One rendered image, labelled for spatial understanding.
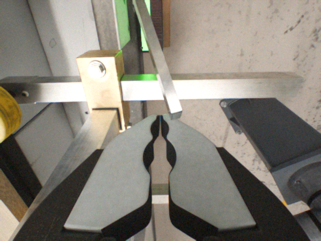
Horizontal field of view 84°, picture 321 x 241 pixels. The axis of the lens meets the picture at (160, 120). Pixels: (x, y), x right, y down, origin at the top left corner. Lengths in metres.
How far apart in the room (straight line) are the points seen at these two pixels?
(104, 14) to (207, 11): 0.78
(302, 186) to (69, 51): 0.88
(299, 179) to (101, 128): 0.77
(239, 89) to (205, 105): 0.97
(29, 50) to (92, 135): 0.32
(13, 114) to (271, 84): 0.34
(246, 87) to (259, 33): 0.93
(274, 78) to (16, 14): 0.48
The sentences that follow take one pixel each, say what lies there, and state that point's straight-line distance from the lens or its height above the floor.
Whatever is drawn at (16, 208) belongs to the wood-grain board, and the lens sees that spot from 0.43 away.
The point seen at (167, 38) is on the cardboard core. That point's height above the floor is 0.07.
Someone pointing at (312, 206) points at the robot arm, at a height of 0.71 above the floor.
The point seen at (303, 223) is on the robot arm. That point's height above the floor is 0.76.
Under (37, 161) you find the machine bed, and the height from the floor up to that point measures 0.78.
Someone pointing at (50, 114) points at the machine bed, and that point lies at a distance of 0.53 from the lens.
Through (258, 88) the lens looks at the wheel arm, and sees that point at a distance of 0.29.
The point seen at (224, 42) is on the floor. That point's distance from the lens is 1.14.
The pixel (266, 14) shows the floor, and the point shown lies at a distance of 1.21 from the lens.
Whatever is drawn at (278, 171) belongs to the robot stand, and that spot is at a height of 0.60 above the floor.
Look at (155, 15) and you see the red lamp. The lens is 0.37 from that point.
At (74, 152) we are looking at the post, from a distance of 0.20.
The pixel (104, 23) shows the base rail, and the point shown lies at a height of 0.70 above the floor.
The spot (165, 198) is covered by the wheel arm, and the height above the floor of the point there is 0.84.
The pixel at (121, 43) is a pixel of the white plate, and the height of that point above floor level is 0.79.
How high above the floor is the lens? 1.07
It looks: 58 degrees down
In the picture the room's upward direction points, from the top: 180 degrees clockwise
